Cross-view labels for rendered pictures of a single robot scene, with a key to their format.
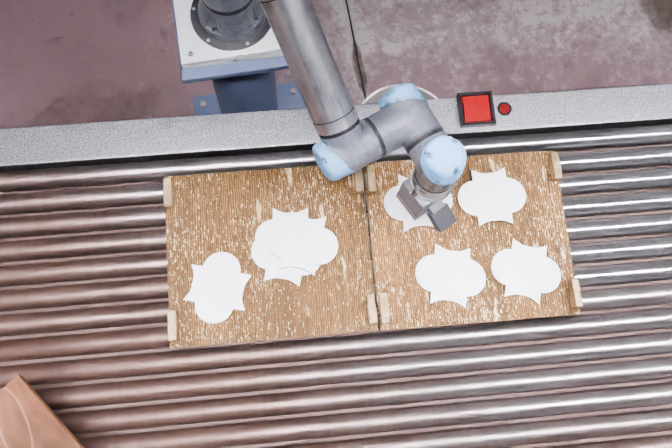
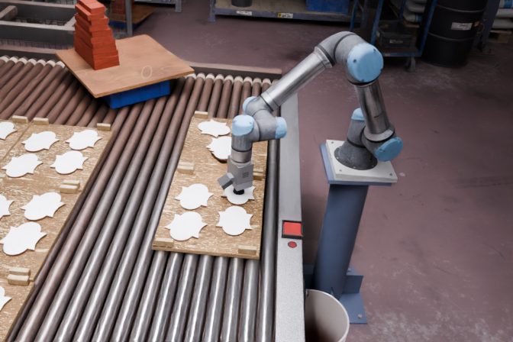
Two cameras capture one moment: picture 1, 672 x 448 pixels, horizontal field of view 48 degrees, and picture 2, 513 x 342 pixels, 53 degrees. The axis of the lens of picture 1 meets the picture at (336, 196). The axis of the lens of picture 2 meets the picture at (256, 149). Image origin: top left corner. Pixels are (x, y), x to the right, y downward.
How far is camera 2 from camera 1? 1.81 m
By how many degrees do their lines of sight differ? 60
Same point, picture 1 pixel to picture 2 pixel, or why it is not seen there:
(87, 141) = (289, 111)
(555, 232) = (205, 245)
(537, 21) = not seen: outside the picture
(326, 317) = (188, 155)
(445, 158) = (241, 118)
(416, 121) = (264, 120)
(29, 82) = not seen: hidden behind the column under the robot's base
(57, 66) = (369, 215)
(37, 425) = (174, 71)
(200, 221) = not seen: hidden behind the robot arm
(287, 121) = (292, 162)
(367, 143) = (256, 107)
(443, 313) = (175, 191)
